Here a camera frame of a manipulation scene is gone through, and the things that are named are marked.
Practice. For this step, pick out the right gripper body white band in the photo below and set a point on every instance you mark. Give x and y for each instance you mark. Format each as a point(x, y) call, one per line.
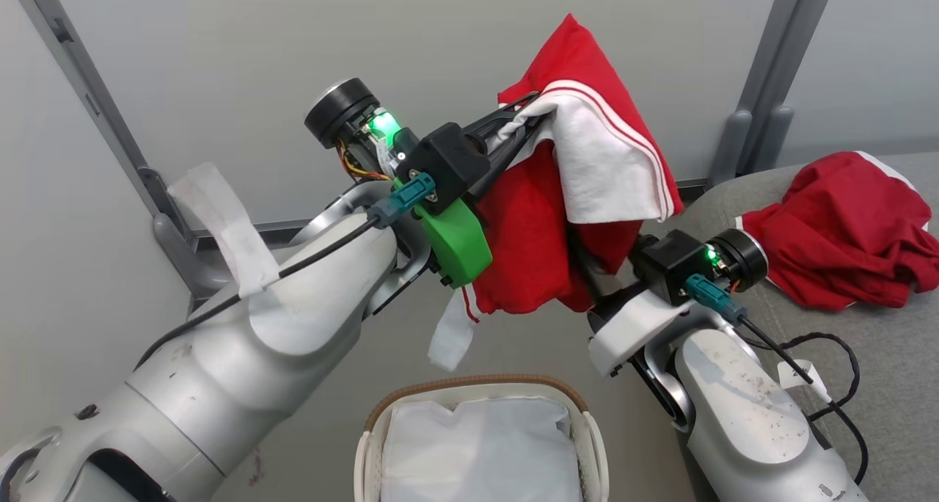
point(671, 263)

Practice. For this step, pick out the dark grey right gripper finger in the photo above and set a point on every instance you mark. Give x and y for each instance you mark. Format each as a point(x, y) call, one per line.
point(596, 293)

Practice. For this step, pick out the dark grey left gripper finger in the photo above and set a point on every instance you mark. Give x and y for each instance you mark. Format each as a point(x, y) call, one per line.
point(506, 119)
point(510, 157)

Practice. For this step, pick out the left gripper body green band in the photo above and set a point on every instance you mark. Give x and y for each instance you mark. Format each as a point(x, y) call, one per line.
point(447, 164)

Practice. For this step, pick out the red garment with white panel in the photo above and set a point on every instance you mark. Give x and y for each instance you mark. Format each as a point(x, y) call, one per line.
point(528, 245)

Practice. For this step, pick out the red garment with white trim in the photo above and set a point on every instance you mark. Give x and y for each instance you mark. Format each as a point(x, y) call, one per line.
point(843, 238)

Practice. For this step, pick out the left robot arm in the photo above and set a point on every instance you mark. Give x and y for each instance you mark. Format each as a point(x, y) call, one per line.
point(220, 384)

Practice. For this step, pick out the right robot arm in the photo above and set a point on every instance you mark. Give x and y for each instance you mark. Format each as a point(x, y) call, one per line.
point(748, 421)

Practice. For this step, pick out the grey fabric sofa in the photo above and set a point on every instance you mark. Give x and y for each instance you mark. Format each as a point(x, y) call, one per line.
point(880, 355)

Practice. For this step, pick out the white basket liner cloth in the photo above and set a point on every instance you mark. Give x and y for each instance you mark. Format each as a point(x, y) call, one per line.
point(477, 450)

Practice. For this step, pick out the white laundry basket brown rim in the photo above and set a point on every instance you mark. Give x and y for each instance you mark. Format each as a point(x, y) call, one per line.
point(370, 443)

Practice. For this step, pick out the grey curved partition leg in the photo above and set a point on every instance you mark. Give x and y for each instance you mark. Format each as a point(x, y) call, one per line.
point(183, 256)

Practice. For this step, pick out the grey double partition post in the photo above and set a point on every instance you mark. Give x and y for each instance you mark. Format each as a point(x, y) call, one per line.
point(777, 69)

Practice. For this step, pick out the grey partition post with slots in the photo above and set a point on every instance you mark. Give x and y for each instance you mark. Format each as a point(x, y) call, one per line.
point(88, 91)

